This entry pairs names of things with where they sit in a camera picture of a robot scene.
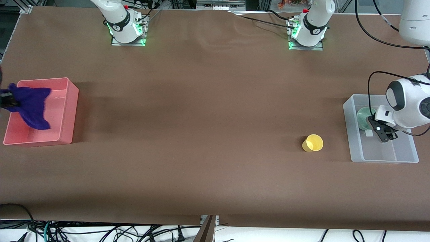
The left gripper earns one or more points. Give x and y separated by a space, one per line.
392 136

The purple microfibre cloth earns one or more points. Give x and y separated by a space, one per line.
32 104

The yellow plastic cup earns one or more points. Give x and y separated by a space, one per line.
314 143

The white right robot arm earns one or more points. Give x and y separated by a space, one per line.
119 20

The small white label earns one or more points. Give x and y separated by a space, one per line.
369 134

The clear plastic bin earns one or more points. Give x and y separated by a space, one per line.
396 151

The pink plastic box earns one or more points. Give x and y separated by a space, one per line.
63 111

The orange background object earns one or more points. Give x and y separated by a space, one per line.
289 4

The dark support bar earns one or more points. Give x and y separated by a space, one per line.
205 232

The grey equipment box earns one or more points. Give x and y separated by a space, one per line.
218 5

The black power plug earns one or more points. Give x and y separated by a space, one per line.
181 236

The aluminium frame corner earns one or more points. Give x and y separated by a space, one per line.
27 8

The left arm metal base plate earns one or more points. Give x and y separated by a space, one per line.
319 48

